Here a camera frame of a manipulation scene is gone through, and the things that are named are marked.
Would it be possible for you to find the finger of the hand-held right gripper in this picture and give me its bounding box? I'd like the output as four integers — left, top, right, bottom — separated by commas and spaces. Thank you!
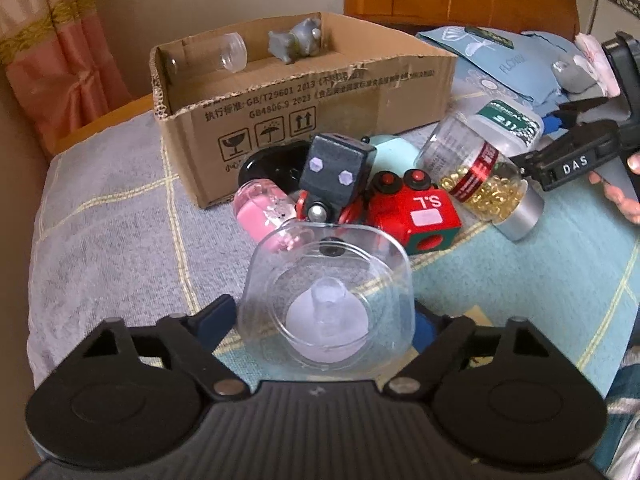
542, 96, 614, 134
509, 149, 552, 182

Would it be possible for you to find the pink curtain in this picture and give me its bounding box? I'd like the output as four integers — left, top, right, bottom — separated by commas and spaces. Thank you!
0, 0, 134, 157

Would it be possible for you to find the pink glitter keychain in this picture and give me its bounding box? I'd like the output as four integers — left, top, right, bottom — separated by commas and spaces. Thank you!
232, 178, 307, 257

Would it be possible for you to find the person's right hand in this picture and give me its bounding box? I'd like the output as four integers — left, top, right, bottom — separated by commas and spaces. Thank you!
588, 152, 640, 226

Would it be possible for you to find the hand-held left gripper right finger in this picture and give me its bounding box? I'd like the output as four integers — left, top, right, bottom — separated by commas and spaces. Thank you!
384, 301, 572, 402

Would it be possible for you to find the mint green ball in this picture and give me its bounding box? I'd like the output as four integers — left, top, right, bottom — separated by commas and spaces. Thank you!
369, 134, 422, 177

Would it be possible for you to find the pink and white cloth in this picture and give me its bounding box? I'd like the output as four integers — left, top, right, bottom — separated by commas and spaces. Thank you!
574, 32, 624, 99

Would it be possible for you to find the patterned cloth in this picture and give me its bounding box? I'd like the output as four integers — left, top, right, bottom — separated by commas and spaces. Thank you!
604, 349, 640, 480

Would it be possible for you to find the grey elephant toy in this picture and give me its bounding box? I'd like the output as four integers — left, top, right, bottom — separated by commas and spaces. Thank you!
268, 17, 324, 65

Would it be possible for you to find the white bottle with green label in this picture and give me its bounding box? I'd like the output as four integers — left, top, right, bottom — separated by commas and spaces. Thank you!
472, 99, 544, 154

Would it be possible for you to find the red toy train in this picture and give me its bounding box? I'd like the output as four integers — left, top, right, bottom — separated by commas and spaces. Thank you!
367, 169, 462, 257

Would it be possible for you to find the grey checked blanket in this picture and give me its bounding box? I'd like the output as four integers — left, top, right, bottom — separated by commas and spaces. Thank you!
25, 95, 640, 480

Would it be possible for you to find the blue flower print pillow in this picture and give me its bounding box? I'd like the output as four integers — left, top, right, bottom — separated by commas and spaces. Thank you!
416, 25, 609, 134

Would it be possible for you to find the capsule bottle with silver cap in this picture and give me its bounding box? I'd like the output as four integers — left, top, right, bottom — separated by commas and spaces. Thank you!
413, 111, 545, 242

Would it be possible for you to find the clear plastic container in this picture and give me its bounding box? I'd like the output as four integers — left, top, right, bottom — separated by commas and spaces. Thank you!
245, 224, 417, 382

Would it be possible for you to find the black glossy dish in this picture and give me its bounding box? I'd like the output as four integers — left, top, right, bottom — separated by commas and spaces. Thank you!
237, 140, 312, 194

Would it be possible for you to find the small clear jar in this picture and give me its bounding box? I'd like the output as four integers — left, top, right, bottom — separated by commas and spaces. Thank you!
167, 32, 247, 77

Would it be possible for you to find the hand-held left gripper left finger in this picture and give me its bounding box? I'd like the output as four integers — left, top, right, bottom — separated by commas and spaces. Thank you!
67, 294, 251, 402

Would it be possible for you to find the cardboard box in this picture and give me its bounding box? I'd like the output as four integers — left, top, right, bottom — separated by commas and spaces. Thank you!
150, 11, 459, 210

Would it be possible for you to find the black toy train car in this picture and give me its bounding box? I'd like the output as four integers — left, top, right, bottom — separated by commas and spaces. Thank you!
296, 133, 379, 224

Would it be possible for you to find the small grey object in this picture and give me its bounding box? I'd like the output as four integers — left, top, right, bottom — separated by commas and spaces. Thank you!
551, 59, 599, 94

